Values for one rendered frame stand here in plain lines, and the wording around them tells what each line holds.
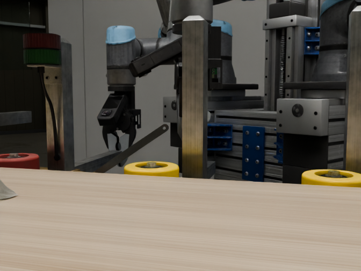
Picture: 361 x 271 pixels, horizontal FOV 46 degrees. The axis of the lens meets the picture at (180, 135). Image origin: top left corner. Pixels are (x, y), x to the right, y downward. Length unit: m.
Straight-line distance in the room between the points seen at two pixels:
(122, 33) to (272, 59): 0.58
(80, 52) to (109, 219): 3.59
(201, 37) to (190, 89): 0.08
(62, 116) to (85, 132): 3.17
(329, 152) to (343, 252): 0.81
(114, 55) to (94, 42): 2.77
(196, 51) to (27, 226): 0.40
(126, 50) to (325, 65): 0.54
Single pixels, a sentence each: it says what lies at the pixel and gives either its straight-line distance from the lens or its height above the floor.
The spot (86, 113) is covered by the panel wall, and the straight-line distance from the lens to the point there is 3.92.
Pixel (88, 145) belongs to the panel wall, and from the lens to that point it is 3.94.
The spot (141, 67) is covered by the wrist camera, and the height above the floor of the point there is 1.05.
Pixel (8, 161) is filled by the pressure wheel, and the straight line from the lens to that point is 0.72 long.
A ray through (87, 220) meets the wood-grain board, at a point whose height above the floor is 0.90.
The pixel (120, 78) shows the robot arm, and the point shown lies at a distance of 1.11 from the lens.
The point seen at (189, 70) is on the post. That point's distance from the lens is 0.69.
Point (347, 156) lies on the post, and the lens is 0.67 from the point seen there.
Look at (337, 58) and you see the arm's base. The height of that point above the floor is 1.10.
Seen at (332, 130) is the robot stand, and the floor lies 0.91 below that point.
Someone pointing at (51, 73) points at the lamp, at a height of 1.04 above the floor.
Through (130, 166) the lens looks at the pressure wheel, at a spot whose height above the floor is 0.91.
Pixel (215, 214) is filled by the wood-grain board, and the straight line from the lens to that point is 0.41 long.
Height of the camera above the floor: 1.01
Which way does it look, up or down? 6 degrees down
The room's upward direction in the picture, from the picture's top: straight up
